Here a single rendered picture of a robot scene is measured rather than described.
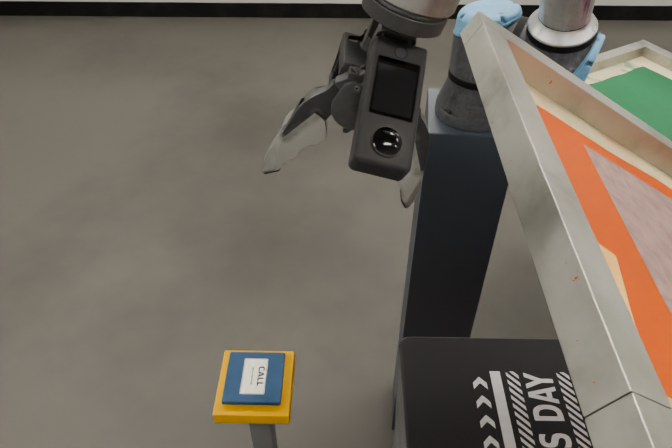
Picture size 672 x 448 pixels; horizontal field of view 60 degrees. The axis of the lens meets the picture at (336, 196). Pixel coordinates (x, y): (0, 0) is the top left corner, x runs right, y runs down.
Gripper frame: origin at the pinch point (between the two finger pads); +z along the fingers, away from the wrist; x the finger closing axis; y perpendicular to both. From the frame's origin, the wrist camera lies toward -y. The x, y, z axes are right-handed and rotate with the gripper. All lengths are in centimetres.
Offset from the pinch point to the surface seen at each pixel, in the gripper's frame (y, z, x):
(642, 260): -3.2, -3.9, -31.3
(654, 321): -12.3, -4.8, -27.9
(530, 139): 0.3, -11.8, -15.2
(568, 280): -15.8, -10.5, -14.7
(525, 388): 12, 42, -47
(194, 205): 165, 163, 24
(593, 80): 118, 28, -90
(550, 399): 10, 41, -51
